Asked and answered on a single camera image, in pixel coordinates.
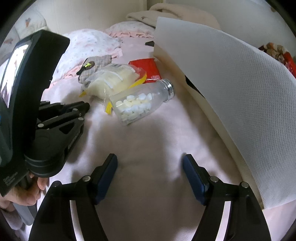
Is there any pink ruffled floral pillow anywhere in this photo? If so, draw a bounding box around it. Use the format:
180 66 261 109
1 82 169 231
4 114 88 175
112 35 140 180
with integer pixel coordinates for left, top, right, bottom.
105 21 155 38

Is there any zip bag with cream contents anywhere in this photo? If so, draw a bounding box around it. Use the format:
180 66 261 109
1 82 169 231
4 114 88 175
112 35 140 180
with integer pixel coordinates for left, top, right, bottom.
79 63 147 114

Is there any black smartphone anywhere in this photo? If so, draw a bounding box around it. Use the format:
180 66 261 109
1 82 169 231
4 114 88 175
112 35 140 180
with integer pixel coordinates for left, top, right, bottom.
145 41 154 47

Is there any floral white quilt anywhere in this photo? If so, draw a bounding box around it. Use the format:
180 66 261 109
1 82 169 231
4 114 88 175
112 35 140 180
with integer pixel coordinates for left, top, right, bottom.
52 29 122 82

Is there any person's left hand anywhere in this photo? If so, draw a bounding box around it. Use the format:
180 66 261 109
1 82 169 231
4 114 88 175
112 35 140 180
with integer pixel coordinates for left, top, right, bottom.
1 173 49 212

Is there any plaid fabric pouch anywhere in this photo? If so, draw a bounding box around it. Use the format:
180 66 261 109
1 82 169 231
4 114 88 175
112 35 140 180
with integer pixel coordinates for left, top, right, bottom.
76 55 112 84

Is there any grey fabric storage bin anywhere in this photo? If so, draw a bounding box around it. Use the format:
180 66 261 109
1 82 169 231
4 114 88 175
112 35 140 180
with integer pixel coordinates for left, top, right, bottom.
154 17 295 209

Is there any clear bottle with white tablets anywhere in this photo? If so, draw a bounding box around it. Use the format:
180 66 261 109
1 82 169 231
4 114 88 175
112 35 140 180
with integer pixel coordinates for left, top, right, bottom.
110 79 174 126

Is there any pink bed sheet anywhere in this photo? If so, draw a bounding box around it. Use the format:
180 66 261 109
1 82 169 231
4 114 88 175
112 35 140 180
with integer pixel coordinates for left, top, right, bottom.
41 34 296 241

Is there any red flat packet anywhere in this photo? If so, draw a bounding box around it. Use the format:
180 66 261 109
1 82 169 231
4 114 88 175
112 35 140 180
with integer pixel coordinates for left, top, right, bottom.
129 58 162 83

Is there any cream folded blanket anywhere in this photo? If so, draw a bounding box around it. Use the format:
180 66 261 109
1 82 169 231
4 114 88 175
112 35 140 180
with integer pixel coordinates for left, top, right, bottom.
126 3 221 30

